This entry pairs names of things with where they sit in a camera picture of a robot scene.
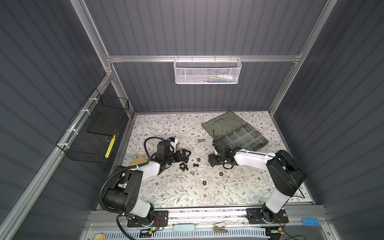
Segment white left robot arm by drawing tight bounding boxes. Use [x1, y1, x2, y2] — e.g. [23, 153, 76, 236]
[99, 137, 191, 222]

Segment blue lego-like block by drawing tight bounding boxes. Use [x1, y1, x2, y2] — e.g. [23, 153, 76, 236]
[302, 218, 320, 227]

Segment black wire wall basket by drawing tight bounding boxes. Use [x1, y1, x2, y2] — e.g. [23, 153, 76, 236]
[57, 90, 130, 164]

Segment black bolts cluster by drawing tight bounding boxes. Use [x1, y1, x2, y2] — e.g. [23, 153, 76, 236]
[179, 162, 189, 172]

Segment clear green organizer box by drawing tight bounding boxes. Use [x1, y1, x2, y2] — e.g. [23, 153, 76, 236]
[202, 112, 269, 152]

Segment yellow marker in basket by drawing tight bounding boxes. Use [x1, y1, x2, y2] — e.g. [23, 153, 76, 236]
[105, 135, 117, 159]

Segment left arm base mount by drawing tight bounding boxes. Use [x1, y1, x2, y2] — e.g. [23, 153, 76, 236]
[127, 211, 169, 228]

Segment white wire mesh basket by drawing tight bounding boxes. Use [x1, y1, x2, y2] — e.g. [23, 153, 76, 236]
[173, 58, 242, 85]

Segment black corrugated cable hose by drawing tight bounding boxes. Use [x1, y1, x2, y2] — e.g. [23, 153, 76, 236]
[98, 136, 169, 240]

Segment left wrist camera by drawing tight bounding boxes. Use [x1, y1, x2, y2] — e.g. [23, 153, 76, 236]
[168, 137, 179, 152]

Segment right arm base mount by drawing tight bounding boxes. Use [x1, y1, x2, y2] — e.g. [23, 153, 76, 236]
[246, 207, 289, 224]

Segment yellow calculator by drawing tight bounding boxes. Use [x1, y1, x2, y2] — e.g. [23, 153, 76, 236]
[129, 156, 148, 166]

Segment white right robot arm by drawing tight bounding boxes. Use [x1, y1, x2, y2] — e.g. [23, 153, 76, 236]
[209, 140, 306, 216]

